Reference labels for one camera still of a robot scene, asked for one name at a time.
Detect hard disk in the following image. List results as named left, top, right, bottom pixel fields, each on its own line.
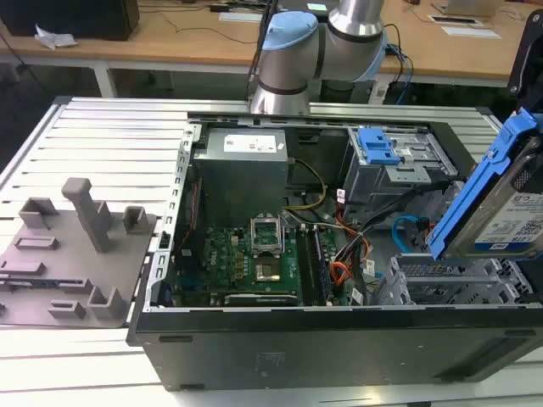
left=426, top=108, right=543, bottom=262

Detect silver disk bay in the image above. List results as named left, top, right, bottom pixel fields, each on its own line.
left=372, top=253, right=535, bottom=307

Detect blue drive cage latch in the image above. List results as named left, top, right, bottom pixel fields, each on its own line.
left=357, top=126, right=403, bottom=167

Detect silver drive cage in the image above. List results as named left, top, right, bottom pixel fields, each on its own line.
left=342, top=125, right=460, bottom=215

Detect metal socket cover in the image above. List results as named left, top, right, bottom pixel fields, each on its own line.
left=249, top=215, right=284, bottom=256

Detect gray power supply unit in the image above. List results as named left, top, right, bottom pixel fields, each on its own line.
left=193, top=126, right=294, bottom=232

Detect CPU socket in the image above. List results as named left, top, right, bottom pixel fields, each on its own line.
left=253, top=259, right=284, bottom=284

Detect black graphics card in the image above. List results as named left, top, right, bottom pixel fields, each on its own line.
left=223, top=292, right=300, bottom=308

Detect wooden desk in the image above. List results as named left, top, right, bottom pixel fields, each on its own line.
left=0, top=0, right=543, bottom=99

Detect green motherboard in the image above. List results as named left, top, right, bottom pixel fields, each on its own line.
left=176, top=224, right=366, bottom=307

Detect black PC case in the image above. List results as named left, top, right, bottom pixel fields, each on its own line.
left=126, top=110, right=543, bottom=392

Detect large black box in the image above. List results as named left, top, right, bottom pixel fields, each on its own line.
left=0, top=0, right=141, bottom=42

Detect crumpled white paper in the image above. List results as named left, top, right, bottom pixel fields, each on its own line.
left=34, top=24, right=80, bottom=50

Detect gray parts rack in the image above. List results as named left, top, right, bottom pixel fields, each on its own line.
left=0, top=176, right=161, bottom=328

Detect blue disk data wire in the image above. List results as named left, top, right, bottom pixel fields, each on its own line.
left=392, top=215, right=430, bottom=255

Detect yellow power wires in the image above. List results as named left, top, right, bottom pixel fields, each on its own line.
left=283, top=157, right=328, bottom=212

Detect black cable bundle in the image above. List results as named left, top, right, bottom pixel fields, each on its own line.
left=339, top=181, right=451, bottom=306

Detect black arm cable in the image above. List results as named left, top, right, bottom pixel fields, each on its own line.
left=247, top=0, right=281, bottom=105

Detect orange red wire bundle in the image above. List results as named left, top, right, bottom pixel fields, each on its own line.
left=328, top=211, right=372, bottom=286

